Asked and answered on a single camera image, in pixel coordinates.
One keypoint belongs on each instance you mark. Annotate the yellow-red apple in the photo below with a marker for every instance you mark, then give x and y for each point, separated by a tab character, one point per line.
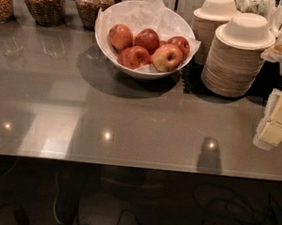
167	58

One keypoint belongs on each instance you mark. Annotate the red apple back right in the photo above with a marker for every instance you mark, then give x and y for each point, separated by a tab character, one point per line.
182	43

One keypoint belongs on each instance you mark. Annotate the red apple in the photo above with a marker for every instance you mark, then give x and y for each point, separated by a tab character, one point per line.
149	39
134	57
120	36
182	43

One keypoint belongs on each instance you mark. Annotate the white ceramic bowl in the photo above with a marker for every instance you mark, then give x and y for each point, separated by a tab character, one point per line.
141	73

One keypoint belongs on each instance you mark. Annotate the red apple back middle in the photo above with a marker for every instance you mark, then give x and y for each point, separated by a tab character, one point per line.
149	39

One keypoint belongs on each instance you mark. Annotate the red apple front left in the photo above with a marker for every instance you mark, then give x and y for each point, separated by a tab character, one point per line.
134	57

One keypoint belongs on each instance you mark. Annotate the red apple far left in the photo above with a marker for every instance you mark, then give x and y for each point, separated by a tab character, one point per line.
120	36

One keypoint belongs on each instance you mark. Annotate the black mesh mat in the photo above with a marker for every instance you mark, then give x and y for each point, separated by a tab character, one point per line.
268	79

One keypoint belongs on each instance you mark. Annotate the front stack of paper bowls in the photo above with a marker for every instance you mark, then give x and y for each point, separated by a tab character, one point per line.
234	58

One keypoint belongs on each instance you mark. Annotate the stack of paper bowls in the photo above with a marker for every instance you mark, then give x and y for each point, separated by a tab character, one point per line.
206	19
234	58

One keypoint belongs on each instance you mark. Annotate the back stack of paper bowls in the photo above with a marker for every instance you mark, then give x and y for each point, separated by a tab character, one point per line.
206	19

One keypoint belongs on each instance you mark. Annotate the white paper liner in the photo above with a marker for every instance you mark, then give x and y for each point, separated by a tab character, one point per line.
145	16

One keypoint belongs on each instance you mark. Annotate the right glass jar of granola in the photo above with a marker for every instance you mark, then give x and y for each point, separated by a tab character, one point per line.
88	11

